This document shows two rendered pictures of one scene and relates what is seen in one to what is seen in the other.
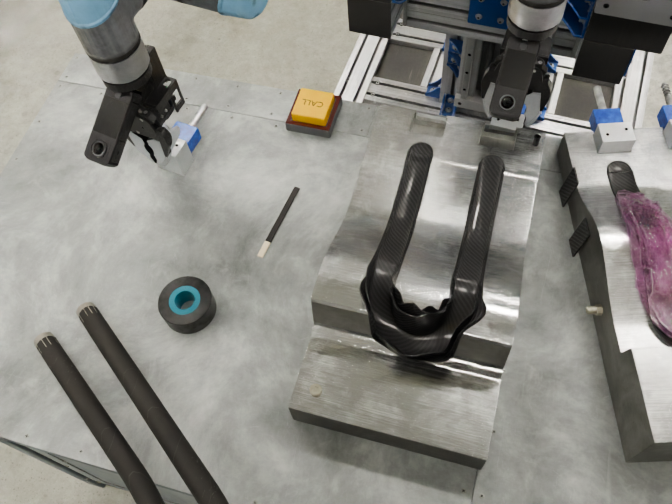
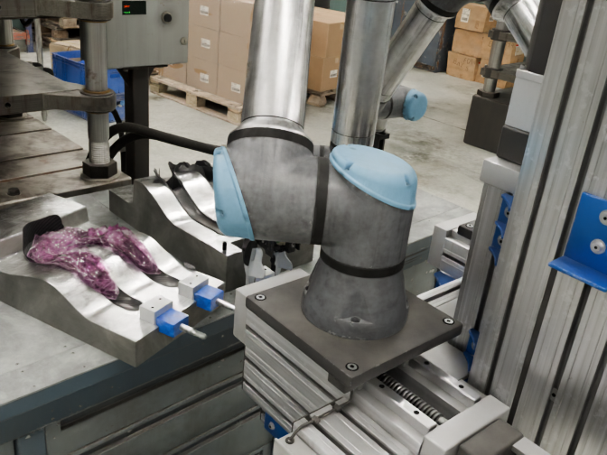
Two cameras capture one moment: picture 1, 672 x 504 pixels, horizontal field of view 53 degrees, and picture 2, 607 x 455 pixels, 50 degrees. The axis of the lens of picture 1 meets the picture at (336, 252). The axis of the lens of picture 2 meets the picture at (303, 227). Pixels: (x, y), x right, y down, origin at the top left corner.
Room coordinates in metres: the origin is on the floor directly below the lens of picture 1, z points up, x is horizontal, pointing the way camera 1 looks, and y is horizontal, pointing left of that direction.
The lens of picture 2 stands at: (1.21, -1.40, 1.53)
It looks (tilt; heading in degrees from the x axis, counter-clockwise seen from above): 25 degrees down; 112
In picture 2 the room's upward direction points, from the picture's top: 6 degrees clockwise
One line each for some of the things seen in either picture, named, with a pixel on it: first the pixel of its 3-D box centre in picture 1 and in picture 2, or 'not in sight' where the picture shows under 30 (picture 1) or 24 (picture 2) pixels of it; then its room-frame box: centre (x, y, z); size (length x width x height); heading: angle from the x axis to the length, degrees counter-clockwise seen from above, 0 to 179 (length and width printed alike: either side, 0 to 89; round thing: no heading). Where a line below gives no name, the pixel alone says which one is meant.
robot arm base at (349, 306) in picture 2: not in sight; (358, 279); (0.99, -0.62, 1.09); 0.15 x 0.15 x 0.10
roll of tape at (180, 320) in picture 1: (187, 304); not in sight; (0.45, 0.23, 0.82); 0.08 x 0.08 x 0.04
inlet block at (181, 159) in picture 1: (186, 133); not in sight; (0.77, 0.23, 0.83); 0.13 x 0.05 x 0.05; 149
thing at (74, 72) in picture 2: not in sight; (95, 72); (-2.25, 2.62, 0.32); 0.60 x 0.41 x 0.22; 164
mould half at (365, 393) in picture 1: (426, 261); (207, 209); (0.44, -0.13, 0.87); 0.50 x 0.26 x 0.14; 157
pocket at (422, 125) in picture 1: (428, 130); not in sight; (0.67, -0.17, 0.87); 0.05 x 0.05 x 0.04; 67
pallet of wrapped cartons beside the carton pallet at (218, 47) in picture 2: not in sight; (228, 49); (-1.65, 3.62, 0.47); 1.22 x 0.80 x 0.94; 162
